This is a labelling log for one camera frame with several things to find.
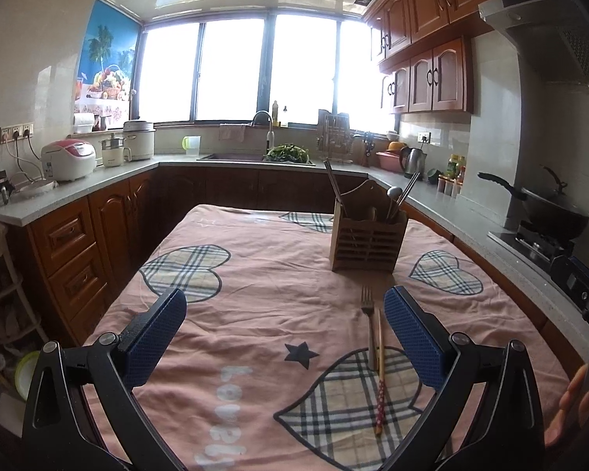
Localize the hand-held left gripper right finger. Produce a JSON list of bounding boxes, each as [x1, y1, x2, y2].
[[383, 285, 547, 471]]

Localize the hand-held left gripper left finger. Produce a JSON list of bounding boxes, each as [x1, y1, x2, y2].
[[22, 286, 188, 471]]

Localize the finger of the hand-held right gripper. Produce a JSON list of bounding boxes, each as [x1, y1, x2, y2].
[[550, 254, 589, 311]]

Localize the large metal fork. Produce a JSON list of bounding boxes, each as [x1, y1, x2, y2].
[[360, 287, 379, 372]]

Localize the red patterned wooden chopstick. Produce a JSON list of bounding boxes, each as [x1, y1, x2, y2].
[[374, 309, 389, 436]]

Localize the wooden utensil holder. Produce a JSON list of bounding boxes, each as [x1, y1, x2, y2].
[[330, 180, 409, 273]]

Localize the person's right hand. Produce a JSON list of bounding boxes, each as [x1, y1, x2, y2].
[[544, 363, 589, 448]]

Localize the gas stove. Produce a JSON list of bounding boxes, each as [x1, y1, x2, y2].
[[488, 223, 586, 276]]

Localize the black wok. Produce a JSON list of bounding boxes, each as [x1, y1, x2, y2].
[[477, 166, 589, 242]]

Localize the pink tablecloth with plaid hearts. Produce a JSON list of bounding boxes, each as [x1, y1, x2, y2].
[[81, 203, 573, 471]]

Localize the wooden lower cabinets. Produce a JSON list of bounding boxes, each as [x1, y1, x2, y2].
[[7, 164, 379, 349]]

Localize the wooden cabinets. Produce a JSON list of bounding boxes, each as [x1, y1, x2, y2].
[[7, 164, 379, 349], [366, 0, 558, 115]]

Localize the grey kitchen countertop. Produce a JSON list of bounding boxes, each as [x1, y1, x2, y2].
[[0, 153, 589, 371]]

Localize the green rimmed plate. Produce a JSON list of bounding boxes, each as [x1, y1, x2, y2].
[[14, 350, 44, 403]]

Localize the row of seasoning shakers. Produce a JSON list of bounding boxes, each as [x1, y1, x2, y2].
[[437, 175, 465, 199]]

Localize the white storage rack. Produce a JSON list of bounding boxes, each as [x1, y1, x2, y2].
[[0, 218, 47, 403]]

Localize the steel electric kettle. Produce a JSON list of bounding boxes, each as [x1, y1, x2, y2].
[[399, 147, 428, 180]]

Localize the pink plastic basin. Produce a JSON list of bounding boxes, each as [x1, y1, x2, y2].
[[376, 151, 404, 174]]

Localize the small white electric pot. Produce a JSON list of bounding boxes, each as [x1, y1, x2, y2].
[[101, 133, 133, 167]]

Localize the large white cooking pot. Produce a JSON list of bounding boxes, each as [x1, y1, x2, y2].
[[123, 120, 157, 162]]

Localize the white and pink rice cooker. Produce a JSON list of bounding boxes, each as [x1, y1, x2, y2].
[[40, 140, 98, 183]]

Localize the metal dish rack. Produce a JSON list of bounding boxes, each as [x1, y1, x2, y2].
[[316, 110, 357, 164]]

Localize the small black gadget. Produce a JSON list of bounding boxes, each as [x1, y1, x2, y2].
[[0, 170, 16, 205]]

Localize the green leafy vegetables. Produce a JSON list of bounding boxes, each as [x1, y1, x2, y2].
[[265, 144, 311, 164]]

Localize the chrome sink faucet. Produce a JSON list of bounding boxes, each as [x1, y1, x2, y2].
[[252, 111, 276, 158]]

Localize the range hood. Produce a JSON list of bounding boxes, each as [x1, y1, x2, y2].
[[478, 0, 589, 86]]

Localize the kitchen window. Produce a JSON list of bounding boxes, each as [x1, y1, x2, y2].
[[132, 7, 398, 131]]

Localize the wooden upper cabinets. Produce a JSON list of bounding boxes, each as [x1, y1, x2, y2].
[[366, 0, 558, 115]]

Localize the triple wall power outlet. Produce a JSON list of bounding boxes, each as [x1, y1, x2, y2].
[[0, 123, 35, 145]]

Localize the tropical fruit wall poster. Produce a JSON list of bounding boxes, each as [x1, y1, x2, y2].
[[73, 0, 144, 134]]

